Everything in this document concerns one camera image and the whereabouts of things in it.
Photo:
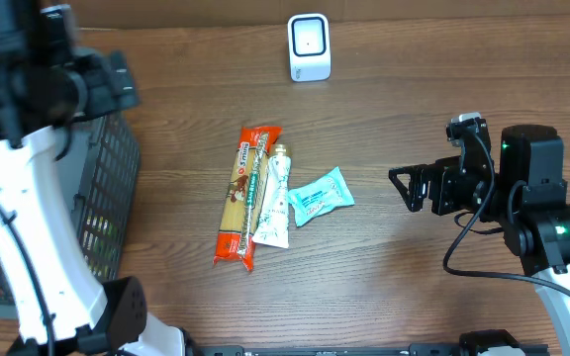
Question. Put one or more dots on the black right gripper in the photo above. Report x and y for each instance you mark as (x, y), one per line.
(433, 187)

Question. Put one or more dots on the teal wet wipes packet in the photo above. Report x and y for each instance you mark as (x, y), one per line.
(320, 197)

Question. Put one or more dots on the white tube gold cap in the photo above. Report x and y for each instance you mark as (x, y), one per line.
(273, 222)

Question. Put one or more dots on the red spaghetti packet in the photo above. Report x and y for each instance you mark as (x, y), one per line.
(245, 195)

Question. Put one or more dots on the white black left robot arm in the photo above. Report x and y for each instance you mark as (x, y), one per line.
(47, 81)

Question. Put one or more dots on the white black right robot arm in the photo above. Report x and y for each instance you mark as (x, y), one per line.
(523, 193)

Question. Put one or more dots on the white barcode scanner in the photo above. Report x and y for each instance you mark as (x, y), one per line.
(309, 46)

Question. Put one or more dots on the grey plastic shopping basket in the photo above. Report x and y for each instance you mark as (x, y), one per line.
(97, 178)

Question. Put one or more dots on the brown cardboard backdrop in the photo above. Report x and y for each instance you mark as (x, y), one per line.
(150, 14)

